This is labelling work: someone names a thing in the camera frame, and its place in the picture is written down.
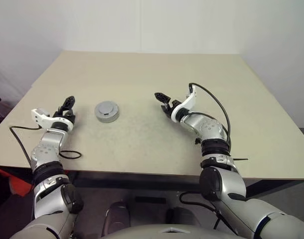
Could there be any grey robot torso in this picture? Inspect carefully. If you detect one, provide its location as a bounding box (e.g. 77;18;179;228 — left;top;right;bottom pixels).
99;218;207;239

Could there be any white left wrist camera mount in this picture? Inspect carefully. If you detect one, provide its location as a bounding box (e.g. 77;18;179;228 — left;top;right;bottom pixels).
31;108;75;132

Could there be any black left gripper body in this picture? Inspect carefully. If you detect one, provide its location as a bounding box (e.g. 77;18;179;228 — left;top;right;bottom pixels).
51;110;77;124

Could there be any dark rounded shape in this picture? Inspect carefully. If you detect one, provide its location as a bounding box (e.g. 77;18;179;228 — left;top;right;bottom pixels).
103;201;131;231

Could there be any round silver metal disc part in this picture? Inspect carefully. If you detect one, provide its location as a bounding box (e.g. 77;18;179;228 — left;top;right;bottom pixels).
94;101;120;123

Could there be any orange fabric object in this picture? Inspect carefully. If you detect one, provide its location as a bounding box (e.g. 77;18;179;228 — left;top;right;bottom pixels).
0;166;35;197

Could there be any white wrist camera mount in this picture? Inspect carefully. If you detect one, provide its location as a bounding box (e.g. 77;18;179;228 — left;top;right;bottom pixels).
31;108;75;132
170;86;199;123

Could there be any black table frame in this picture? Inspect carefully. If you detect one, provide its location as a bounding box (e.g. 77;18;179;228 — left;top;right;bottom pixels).
67;171;304;197

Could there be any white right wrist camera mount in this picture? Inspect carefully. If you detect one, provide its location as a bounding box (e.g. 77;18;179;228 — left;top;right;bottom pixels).
170;86;199;123

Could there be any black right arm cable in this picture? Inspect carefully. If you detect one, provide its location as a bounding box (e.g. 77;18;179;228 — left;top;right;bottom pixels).
188;83;231;150

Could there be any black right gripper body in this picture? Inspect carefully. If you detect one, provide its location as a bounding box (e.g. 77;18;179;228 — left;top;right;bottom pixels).
166;99;183;117

